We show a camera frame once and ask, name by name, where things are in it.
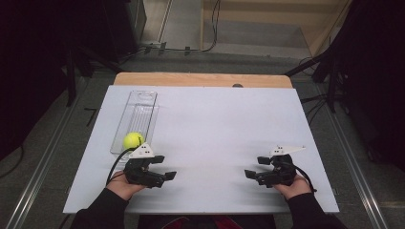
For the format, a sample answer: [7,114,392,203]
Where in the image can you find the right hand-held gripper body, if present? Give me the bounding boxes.
[254,145,307,188]

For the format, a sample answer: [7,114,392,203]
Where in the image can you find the white board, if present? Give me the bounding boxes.
[62,84,340,215]

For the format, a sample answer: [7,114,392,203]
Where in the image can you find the wooden table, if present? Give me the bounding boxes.
[113,72,293,90]

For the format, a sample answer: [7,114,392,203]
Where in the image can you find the person's right hand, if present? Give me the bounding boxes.
[272,173,312,201]

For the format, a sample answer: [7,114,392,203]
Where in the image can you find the yellow tennis ball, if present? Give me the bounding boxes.
[122,131,146,152]

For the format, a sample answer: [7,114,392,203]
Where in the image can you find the clear plastic tray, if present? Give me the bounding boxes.
[109,90,160,157]

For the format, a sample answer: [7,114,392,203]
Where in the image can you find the black metal stand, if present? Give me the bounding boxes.
[284,50,340,114]

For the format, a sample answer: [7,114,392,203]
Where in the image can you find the wooden step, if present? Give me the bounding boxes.
[199,0,353,59]

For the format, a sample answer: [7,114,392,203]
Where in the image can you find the person's left hand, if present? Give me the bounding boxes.
[106,171,148,201]

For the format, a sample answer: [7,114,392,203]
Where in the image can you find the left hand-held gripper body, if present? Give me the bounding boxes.
[122,142,167,189]

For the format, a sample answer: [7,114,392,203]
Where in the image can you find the dark curtain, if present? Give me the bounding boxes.
[0,0,111,161]
[329,0,405,175]

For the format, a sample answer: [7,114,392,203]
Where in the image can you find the black equipment box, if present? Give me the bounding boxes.
[104,0,148,62]

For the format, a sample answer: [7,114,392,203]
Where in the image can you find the metal floor rail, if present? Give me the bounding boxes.
[312,85,390,229]
[4,75,92,229]

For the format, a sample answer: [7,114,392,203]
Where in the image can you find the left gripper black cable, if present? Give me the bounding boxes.
[105,147,136,187]

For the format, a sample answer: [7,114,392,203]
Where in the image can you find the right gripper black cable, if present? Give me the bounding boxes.
[289,162,318,194]

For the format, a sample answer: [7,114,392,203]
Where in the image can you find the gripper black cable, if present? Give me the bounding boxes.
[105,147,136,187]
[289,162,318,194]

